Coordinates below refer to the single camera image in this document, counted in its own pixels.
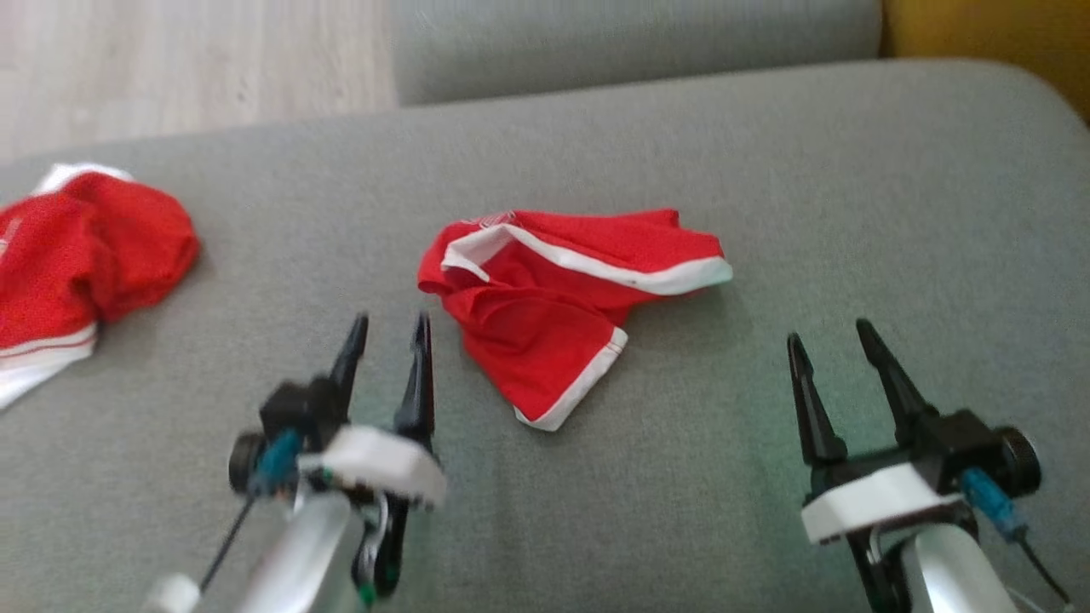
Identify right gripper white-banded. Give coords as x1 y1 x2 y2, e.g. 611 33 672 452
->
786 318 972 613

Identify left gripper white-banded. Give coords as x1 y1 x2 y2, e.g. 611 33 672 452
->
298 312 449 599

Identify red shorts with white trim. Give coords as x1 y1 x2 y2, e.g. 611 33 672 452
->
416 208 735 433

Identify red shirt with white trim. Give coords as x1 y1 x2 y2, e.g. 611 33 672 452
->
0 162 202 411

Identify grey sofa seat cushion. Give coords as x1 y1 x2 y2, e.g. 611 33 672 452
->
0 58 1090 613

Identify yellow upholstered cushion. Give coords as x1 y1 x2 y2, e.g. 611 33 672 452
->
881 0 1090 129

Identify grey sofa back cushion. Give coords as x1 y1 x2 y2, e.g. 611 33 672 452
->
387 0 884 107

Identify left black cable, blue plug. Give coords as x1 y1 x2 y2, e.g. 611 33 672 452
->
198 430 303 593

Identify black cable, blue plug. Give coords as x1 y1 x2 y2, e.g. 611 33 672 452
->
198 430 303 593
961 467 1076 610

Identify right black cable, blue plug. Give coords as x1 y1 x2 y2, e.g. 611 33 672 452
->
961 467 1076 610

